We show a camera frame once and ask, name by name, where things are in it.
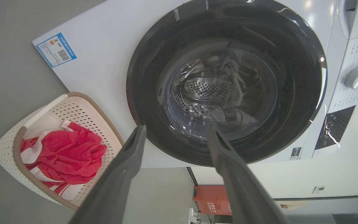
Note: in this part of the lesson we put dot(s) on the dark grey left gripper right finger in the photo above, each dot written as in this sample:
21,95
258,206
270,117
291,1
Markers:
244,189

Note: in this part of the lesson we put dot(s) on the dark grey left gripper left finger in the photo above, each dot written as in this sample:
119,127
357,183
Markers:
113,183

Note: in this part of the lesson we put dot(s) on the cream perforated laundry basket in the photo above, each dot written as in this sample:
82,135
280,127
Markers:
73,118

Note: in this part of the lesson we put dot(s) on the red fire equipment box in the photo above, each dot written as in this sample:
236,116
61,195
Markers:
211,200

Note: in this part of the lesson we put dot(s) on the red and white garment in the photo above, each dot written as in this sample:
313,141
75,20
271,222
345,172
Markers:
64,155

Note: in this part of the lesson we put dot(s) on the small black brand sticker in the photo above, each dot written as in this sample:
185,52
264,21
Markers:
295,153

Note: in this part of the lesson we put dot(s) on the white front-load washing machine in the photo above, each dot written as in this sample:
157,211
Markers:
110,81

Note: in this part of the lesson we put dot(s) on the black washing machine display panel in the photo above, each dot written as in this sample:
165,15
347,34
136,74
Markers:
334,128

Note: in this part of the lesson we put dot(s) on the black round washing machine door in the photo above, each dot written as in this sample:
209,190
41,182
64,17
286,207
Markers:
225,81

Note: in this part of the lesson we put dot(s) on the blue energy label sticker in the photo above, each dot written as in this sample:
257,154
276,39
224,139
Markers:
56,49

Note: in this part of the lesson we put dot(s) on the white detergent drawer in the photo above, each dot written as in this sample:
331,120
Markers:
353,15

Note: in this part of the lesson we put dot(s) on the white wall power socket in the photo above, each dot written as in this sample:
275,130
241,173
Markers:
192,216

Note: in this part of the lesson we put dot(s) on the white wall thermostat panel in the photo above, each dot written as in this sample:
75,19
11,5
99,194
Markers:
318,189

